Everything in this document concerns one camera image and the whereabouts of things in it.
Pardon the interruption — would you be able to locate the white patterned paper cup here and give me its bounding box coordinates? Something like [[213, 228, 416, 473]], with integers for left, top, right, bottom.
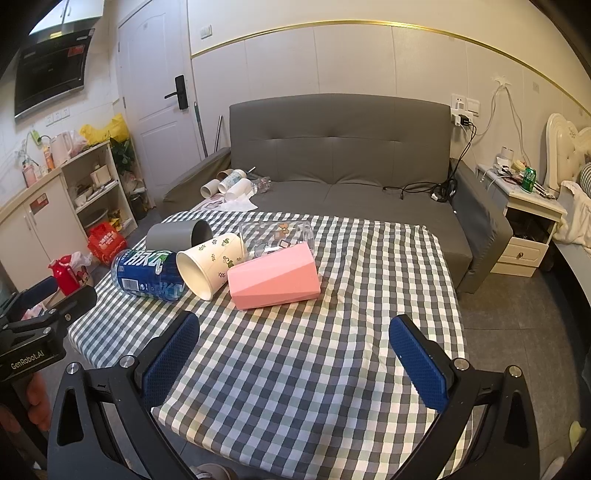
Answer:
[[176, 233, 245, 301]]

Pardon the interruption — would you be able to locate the grey plastic cup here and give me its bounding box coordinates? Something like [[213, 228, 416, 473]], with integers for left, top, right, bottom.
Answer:
[[145, 219, 213, 252]]

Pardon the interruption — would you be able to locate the pink faceted cup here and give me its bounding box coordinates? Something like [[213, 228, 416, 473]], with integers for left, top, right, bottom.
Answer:
[[228, 243, 321, 310]]

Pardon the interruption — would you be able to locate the clear plastic cup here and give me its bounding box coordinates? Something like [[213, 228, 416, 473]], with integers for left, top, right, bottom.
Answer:
[[239, 220, 315, 260]]

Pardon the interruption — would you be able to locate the white printed paper cup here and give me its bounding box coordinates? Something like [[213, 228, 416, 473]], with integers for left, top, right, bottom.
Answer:
[[218, 169, 246, 194]]

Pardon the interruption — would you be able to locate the person's left hand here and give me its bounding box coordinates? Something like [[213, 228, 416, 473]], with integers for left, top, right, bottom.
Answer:
[[1, 372, 51, 433]]

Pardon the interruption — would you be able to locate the red thermos flask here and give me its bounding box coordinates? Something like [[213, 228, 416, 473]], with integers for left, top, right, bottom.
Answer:
[[48, 260, 80, 296]]

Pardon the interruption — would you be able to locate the blue labelled plastic bottle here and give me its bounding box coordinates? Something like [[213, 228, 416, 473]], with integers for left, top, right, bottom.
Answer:
[[110, 249, 186, 302]]

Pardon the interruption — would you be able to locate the white kitchen cabinet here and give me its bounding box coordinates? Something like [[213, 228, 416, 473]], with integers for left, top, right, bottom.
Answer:
[[1, 171, 86, 291]]

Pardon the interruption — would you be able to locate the checkered tablecloth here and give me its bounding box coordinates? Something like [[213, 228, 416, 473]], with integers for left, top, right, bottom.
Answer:
[[69, 216, 465, 479]]

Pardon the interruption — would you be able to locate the red gift box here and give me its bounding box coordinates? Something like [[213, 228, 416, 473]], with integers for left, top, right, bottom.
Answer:
[[87, 222, 127, 265]]

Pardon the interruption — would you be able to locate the white open shelf unit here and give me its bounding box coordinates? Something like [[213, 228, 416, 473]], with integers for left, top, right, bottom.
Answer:
[[61, 142, 137, 237]]

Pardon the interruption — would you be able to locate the paper sheet on sofa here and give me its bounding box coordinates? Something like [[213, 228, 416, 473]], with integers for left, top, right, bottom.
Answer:
[[191, 194, 257, 212]]

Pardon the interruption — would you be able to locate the white paper roll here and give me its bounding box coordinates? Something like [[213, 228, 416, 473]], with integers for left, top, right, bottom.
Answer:
[[200, 179, 222, 199]]

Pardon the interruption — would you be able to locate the pink electric kettle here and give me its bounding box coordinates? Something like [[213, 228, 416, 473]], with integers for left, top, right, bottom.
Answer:
[[50, 131, 74, 167]]

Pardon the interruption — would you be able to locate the white bedside table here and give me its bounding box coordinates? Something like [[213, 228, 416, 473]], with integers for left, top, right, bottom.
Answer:
[[477, 165, 566, 277]]

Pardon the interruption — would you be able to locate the empty clear bottle on sofa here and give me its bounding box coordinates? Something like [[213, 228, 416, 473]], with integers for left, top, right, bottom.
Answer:
[[252, 177, 271, 194]]

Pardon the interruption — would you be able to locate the green bottle on nightstand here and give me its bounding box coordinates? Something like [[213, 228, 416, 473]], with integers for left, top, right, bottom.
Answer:
[[521, 167, 537, 193]]

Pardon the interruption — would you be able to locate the yellow plastic bag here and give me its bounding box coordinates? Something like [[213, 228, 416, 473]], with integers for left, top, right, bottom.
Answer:
[[79, 113, 130, 146]]

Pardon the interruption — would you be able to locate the grey fabric sofa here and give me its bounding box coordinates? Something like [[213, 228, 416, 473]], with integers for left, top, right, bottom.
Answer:
[[158, 94, 513, 293]]

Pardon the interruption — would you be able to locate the black range hood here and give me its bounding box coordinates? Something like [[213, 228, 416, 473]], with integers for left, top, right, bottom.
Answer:
[[14, 27, 95, 120]]

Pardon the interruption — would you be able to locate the white door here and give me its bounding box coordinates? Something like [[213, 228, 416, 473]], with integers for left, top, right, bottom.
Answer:
[[117, 1, 201, 204]]

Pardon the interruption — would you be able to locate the white bed headboard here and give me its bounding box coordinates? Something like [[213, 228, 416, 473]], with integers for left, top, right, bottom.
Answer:
[[544, 113, 591, 195]]

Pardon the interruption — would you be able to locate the black cable on sofa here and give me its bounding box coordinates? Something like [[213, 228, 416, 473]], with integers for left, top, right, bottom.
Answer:
[[382, 117, 477, 204]]

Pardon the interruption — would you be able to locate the white wall power strip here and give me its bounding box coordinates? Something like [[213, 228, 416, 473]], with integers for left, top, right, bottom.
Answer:
[[450, 94, 481, 126]]

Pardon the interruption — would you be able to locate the black door handle lock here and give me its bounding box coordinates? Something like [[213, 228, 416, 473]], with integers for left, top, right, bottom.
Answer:
[[164, 75, 188, 110]]

